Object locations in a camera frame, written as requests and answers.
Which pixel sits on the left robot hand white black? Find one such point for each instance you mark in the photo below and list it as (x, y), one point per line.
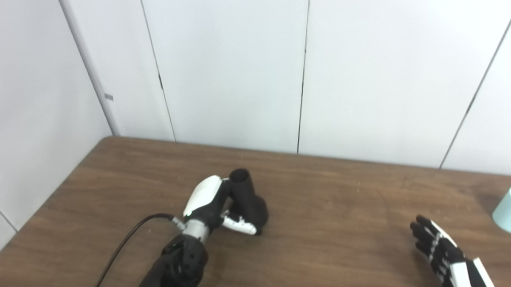
(204, 200)

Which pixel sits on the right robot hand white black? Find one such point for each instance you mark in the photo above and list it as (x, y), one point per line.
(444, 253)

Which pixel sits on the black funnel-shaped nozzle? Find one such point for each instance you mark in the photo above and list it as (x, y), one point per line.
(251, 203)

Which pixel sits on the small grey wall tag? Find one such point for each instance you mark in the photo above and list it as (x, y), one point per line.
(108, 97)

